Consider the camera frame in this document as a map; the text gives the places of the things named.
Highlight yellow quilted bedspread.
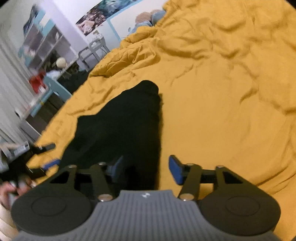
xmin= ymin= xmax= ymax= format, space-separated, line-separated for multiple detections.
xmin=29 ymin=1 xmax=295 ymax=240

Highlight open shelf unit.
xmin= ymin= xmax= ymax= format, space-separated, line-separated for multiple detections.
xmin=18 ymin=4 xmax=77 ymax=73

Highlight black garment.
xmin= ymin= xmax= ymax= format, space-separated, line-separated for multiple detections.
xmin=59 ymin=80 xmax=161 ymax=190

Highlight blue white desk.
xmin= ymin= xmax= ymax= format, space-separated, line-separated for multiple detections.
xmin=14 ymin=87 xmax=70 ymax=140

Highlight red item on desk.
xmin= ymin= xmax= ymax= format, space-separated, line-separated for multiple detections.
xmin=29 ymin=71 xmax=46 ymax=94

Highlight person's left hand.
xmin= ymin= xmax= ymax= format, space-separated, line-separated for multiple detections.
xmin=1 ymin=175 xmax=37 ymax=211

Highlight anime wall posters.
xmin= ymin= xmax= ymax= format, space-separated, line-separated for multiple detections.
xmin=76 ymin=0 xmax=135 ymax=36

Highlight round white lamp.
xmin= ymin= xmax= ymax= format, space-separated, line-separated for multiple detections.
xmin=56 ymin=57 xmax=67 ymax=69

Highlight grey bunk bed ladder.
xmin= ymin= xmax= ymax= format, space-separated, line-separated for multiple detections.
xmin=78 ymin=33 xmax=110 ymax=71

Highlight plush toy on bed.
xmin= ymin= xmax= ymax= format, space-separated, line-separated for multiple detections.
xmin=128 ymin=9 xmax=166 ymax=35

